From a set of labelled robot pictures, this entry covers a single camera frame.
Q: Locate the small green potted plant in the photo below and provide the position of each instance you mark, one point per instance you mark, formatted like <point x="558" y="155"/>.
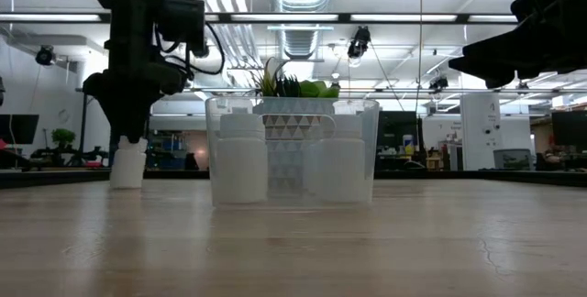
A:
<point x="63" y="136"/>

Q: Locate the black cabinet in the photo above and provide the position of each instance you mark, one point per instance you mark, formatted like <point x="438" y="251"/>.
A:
<point x="394" y="127"/>

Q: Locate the artificial succulent in patterned pot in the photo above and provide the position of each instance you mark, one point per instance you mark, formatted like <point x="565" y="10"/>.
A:
<point x="316" y="90"/>

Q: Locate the black computer monitor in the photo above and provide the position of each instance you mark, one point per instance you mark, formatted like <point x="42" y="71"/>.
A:
<point x="18" y="128"/>

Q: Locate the dark wide monitor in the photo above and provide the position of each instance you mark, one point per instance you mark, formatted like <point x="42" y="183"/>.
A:
<point x="571" y="129"/>

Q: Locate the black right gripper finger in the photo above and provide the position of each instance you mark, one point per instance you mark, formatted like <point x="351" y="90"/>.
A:
<point x="513" y="38"/>
<point x="486" y="65"/>

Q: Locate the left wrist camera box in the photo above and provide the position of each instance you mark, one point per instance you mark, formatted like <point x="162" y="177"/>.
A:
<point x="181" y="24"/>

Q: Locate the grey bin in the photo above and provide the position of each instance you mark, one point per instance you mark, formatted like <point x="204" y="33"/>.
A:
<point x="513" y="159"/>

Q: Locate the white square pillar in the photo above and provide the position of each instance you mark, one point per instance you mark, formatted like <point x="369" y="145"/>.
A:
<point x="474" y="132"/>

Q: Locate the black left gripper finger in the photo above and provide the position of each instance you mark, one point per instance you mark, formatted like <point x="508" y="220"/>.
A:
<point x="126" y="118"/>

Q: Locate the black ceiling spotlight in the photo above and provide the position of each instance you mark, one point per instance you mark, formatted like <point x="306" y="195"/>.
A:
<point x="438" y="83"/>
<point x="45" y="55"/>

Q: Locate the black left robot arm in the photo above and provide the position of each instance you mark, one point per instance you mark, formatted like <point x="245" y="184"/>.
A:
<point x="130" y="22"/>

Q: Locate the white LED light bar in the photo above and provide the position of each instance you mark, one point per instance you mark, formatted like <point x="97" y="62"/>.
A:
<point x="46" y="17"/>
<point x="403" y="17"/>
<point x="493" y="18"/>
<point x="284" y="17"/>

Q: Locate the clear plastic basket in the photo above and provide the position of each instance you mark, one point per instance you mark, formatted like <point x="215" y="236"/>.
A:
<point x="289" y="196"/>

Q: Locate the white and blue wipes canister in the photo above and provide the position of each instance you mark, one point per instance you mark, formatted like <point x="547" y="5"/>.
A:
<point x="408" y="146"/>

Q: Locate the black overhead camera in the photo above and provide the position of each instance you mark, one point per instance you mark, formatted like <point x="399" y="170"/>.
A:
<point x="360" y="42"/>

